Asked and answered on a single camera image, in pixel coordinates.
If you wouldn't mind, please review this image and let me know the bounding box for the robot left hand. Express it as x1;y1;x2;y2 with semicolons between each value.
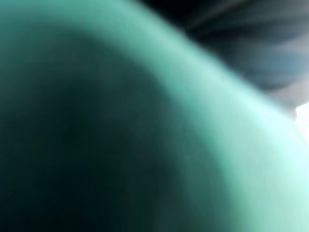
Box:
134;0;309;100

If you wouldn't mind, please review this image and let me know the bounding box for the teal green cloth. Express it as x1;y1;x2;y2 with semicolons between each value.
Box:
0;0;309;232

